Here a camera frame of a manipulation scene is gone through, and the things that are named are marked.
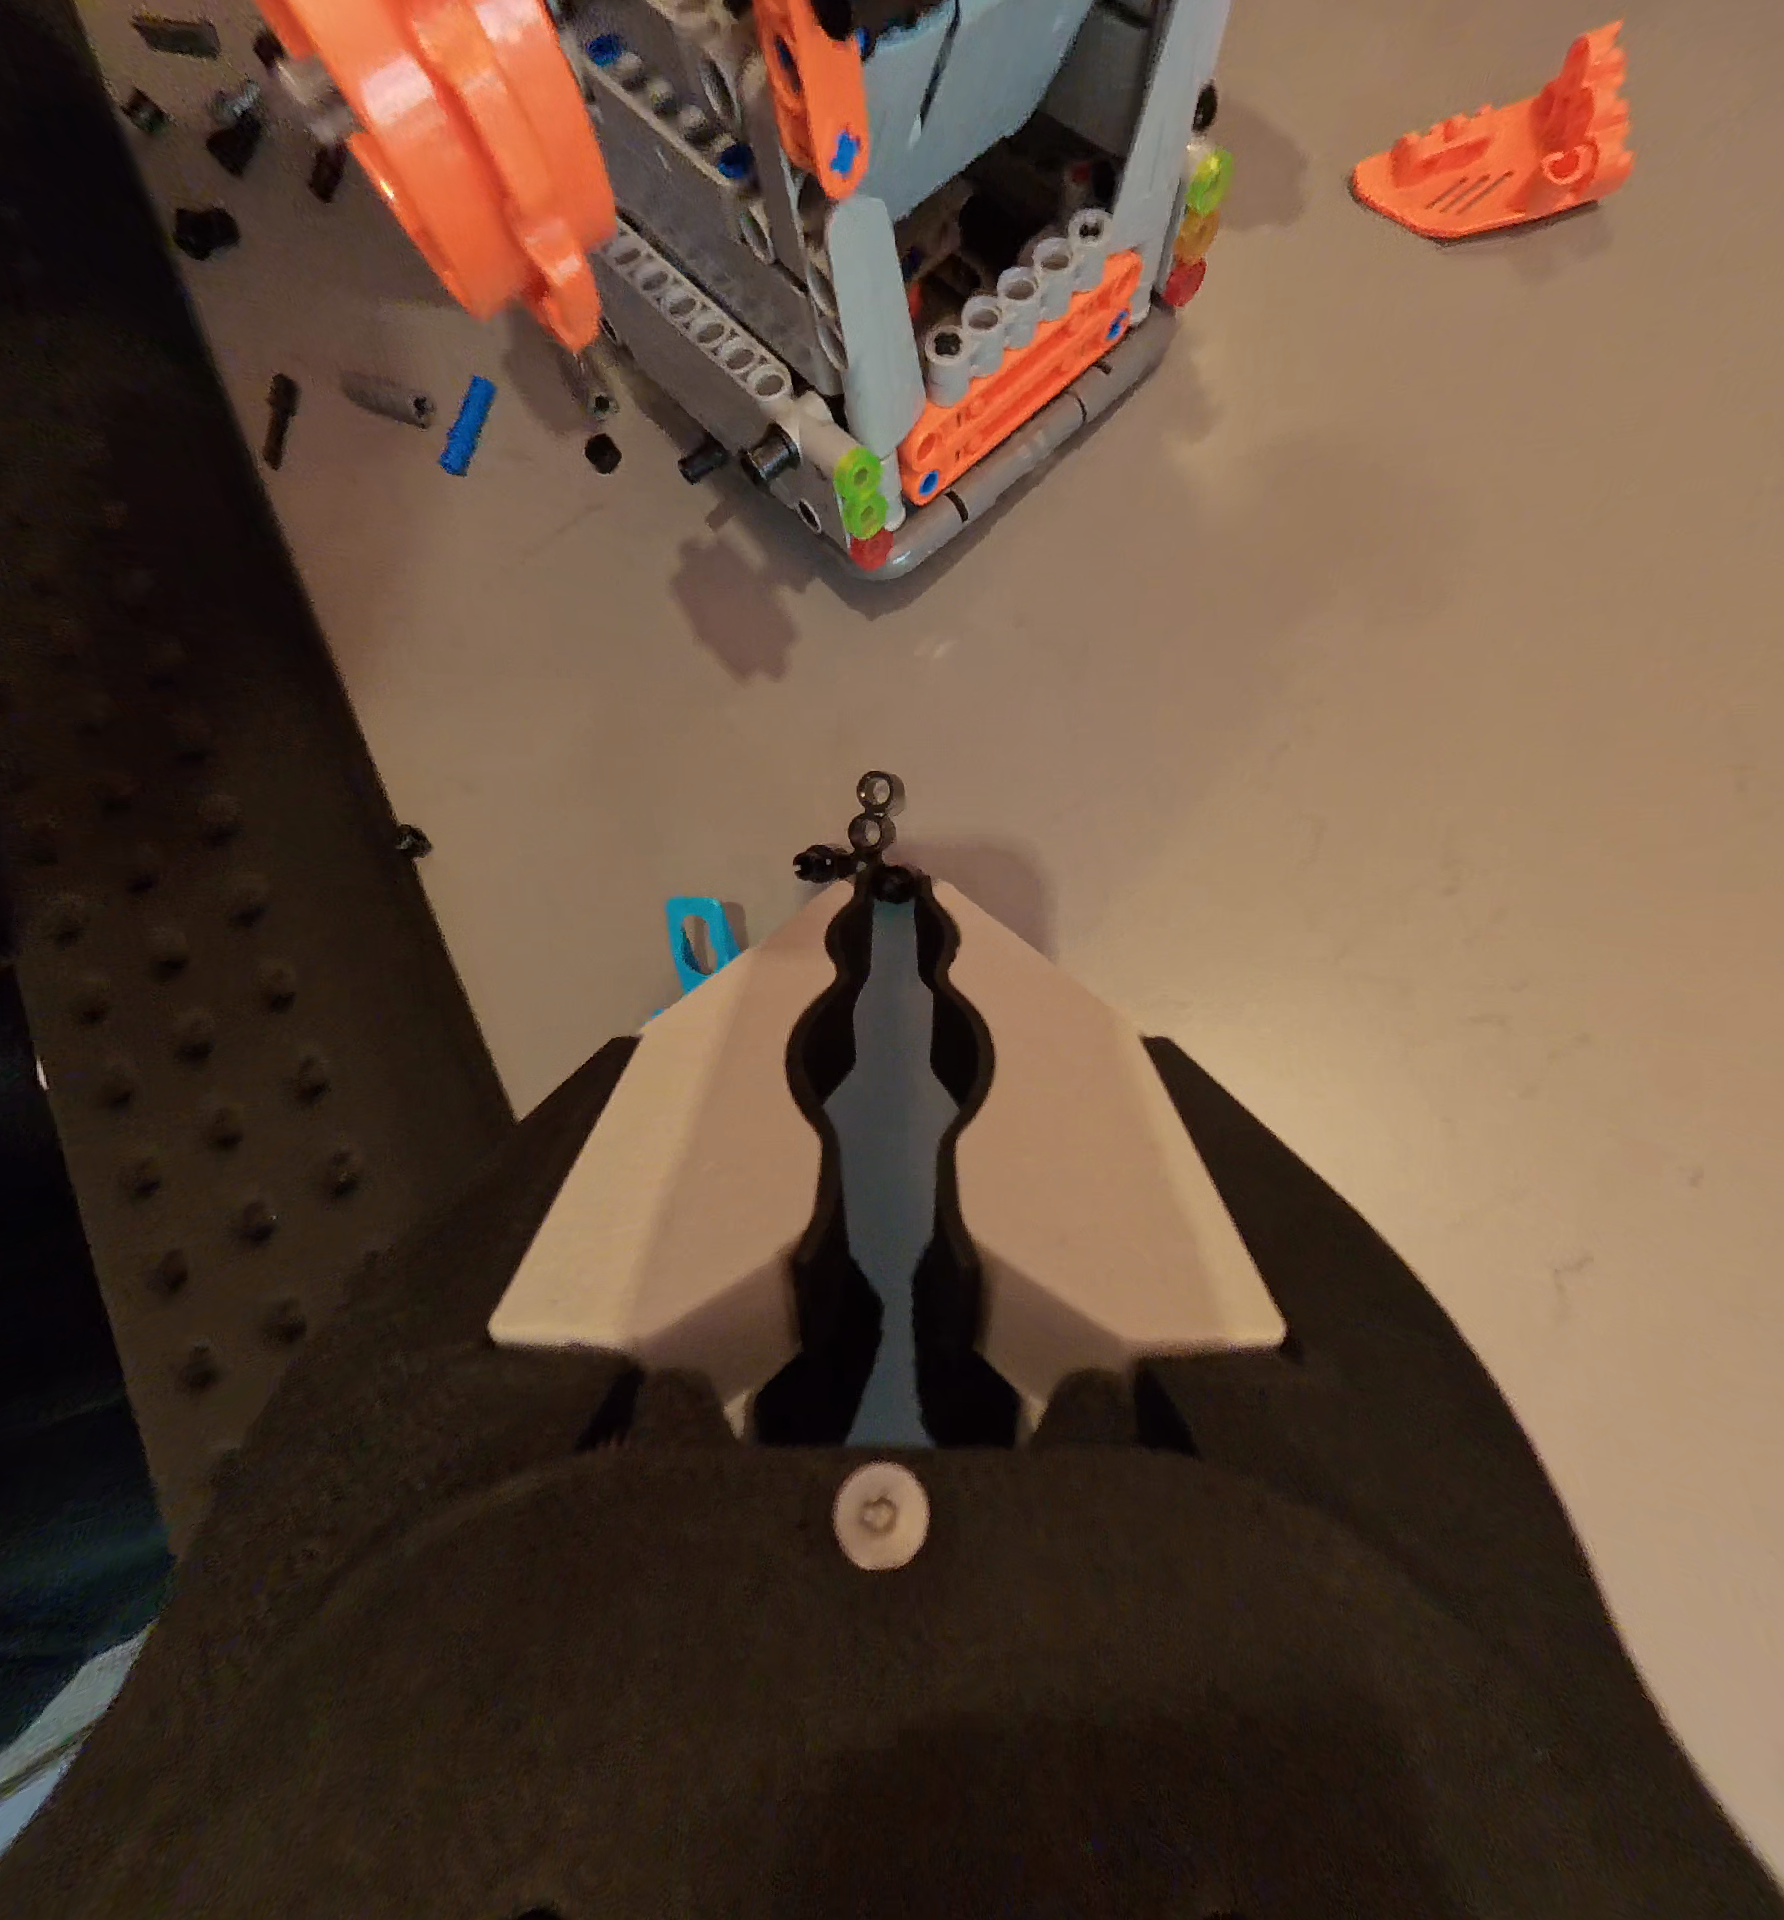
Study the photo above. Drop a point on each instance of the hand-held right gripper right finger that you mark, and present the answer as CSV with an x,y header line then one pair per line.
x,y
1118,1201

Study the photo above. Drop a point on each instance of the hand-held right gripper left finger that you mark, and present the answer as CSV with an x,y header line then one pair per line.
x,y
669,1201

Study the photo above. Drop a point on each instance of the black pin connector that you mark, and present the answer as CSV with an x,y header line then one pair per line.
x,y
878,827

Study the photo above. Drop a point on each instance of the building kit robot model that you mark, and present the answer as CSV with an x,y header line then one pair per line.
x,y
832,271

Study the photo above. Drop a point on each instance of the blue plastic pin tool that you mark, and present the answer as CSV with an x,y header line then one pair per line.
x,y
704,937

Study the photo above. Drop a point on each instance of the dark perforated tray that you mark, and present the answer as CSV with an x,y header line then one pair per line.
x,y
172,991

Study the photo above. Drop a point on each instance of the small blue pin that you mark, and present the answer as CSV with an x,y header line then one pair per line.
x,y
466,426

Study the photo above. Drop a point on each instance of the orange panel piece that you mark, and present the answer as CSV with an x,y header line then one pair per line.
x,y
1506,150

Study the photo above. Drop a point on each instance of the scattered small connector pins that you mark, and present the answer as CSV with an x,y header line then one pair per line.
x,y
232,128

